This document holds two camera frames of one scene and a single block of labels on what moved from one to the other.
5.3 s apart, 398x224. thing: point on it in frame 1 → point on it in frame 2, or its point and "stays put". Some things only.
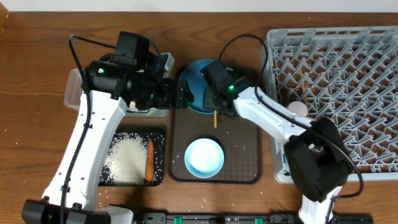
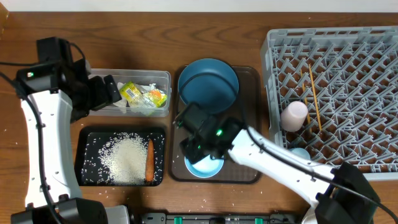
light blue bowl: [204, 158] stays put
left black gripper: [168, 101] → [104, 98]
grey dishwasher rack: [349, 74] stays put
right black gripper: [208, 101] → [189, 151]
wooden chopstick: [215, 118] → [314, 96]
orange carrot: [150, 163] stays put
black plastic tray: [134, 159] stays put
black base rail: [275, 218] stays put
